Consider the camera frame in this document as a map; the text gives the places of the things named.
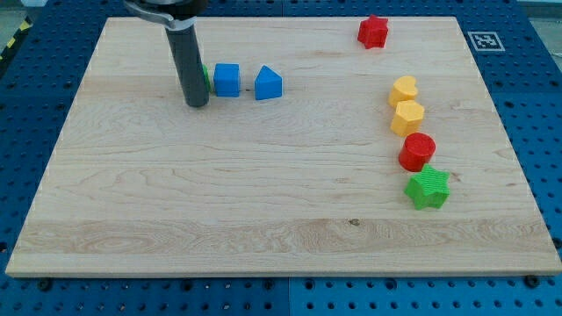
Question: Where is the silver clamp robot end mount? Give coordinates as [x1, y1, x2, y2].
[123, 0, 208, 31]

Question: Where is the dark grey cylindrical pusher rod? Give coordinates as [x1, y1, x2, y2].
[166, 18, 209, 108]

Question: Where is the blue triangle block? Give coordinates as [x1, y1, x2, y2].
[255, 65, 283, 100]

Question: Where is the red star block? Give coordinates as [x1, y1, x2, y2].
[357, 15, 389, 49]

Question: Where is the green star block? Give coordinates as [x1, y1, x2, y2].
[404, 163, 450, 210]

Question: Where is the green block behind rod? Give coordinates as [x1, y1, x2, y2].
[202, 64, 212, 93]

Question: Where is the blue cube block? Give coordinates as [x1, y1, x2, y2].
[213, 63, 241, 97]

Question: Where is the yellow black hazard tape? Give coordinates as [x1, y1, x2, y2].
[1, 16, 32, 62]

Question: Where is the wooden board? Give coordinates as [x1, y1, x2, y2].
[6, 17, 561, 278]

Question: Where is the yellow heart block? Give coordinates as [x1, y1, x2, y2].
[387, 75, 419, 108]

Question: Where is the yellow pentagon block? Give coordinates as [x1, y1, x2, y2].
[390, 100, 425, 137]

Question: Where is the red cylinder block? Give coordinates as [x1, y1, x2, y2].
[398, 133, 436, 172]

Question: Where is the white fiducial marker tag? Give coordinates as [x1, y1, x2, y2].
[467, 31, 505, 52]

